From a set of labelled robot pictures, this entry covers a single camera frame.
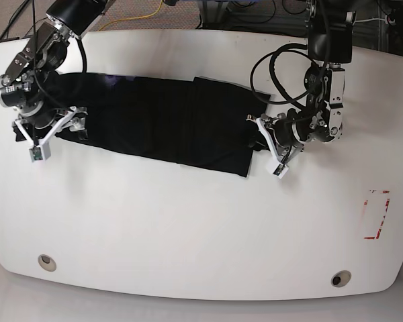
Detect black t-shirt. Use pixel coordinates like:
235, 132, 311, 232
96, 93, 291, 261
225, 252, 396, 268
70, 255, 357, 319
46, 73, 267, 177

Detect black cable on floor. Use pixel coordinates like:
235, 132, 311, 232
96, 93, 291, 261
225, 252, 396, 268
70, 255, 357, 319
21, 16, 61, 38

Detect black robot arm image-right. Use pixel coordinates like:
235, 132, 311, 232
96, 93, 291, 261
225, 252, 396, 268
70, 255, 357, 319
247, 1, 355, 178

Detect wrist camera board image-right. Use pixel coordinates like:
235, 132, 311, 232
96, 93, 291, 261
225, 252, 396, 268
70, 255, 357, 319
273, 165, 289, 179

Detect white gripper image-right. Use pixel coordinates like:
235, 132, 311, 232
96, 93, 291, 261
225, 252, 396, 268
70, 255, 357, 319
246, 113, 305, 175

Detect wrist camera board image-left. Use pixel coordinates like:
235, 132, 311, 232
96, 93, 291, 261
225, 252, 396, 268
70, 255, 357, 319
29, 146, 44, 162

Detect red tape rectangle marking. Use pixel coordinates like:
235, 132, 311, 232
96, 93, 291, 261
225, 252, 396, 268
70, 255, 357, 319
359, 190, 391, 240

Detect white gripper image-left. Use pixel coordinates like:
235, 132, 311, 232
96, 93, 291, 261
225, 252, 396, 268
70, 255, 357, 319
12, 106, 88, 161

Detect table cable grommet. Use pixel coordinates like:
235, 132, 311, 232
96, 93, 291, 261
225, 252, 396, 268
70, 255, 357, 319
331, 270, 352, 288
38, 254, 57, 272

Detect left table cable grommet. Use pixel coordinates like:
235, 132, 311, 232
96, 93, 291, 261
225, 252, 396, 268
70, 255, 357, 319
38, 254, 57, 272

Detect right table cable grommet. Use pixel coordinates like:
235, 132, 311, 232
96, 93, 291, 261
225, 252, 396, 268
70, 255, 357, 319
331, 270, 352, 288

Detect yellow cable on floor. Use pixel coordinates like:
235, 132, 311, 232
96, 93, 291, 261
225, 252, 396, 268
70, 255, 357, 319
99, 0, 165, 32

